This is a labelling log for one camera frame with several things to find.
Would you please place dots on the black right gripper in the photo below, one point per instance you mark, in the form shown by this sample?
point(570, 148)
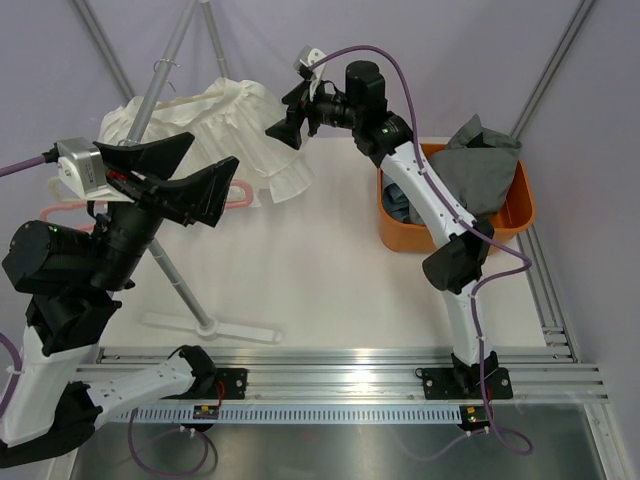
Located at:
point(288, 130)

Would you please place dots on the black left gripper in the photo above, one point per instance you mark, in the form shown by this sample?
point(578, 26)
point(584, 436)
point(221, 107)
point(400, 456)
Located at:
point(199, 196)

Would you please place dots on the white pleated skirt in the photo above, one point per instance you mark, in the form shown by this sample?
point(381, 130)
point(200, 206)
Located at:
point(234, 125)

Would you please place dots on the cream plastic hanger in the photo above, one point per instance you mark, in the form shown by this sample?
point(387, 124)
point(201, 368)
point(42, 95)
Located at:
point(56, 189)

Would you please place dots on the pink hanger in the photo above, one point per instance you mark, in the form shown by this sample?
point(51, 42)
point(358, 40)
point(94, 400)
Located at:
point(241, 195)

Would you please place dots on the blue denim skirt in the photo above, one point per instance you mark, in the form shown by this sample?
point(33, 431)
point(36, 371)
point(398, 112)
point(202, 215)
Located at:
point(396, 203)

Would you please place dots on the grey pleated skirt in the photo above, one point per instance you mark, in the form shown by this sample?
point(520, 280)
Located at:
point(478, 166)

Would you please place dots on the cream hanger of white skirt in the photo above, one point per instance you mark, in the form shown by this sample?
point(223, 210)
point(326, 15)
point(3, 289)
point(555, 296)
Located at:
point(207, 95)

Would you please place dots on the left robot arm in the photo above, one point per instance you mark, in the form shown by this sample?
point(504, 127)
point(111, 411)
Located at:
point(72, 276)

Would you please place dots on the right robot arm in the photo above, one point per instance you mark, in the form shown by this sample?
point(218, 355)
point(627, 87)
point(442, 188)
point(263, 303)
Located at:
point(455, 267)

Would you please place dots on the orange plastic basket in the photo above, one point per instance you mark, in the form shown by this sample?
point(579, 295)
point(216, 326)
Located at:
point(516, 215)

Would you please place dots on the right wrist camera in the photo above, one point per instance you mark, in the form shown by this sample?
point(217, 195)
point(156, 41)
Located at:
point(307, 65)

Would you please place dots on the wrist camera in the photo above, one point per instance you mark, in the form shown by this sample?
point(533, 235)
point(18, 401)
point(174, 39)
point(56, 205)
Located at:
point(81, 170)
point(307, 65)

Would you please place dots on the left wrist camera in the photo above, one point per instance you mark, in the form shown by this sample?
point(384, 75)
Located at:
point(81, 170)

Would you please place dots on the left frame post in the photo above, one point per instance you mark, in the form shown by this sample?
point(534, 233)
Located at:
point(97, 35)

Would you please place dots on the frame post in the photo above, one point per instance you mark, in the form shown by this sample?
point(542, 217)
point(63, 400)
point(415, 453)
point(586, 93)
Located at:
point(97, 35)
point(553, 65)

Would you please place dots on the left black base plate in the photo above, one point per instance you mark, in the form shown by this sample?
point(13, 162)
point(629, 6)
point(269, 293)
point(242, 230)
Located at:
point(231, 383)

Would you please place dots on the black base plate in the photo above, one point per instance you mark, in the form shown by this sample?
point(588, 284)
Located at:
point(231, 383)
point(460, 381)

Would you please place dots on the white slotted cable duct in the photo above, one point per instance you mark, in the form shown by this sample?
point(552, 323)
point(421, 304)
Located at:
point(250, 414)

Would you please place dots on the right frame post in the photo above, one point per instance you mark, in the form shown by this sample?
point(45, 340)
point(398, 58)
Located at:
point(553, 65)

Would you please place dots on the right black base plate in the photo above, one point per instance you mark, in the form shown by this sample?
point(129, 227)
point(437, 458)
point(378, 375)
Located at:
point(460, 381)

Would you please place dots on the aluminium mounting rail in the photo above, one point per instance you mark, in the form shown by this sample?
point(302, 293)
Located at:
point(387, 376)

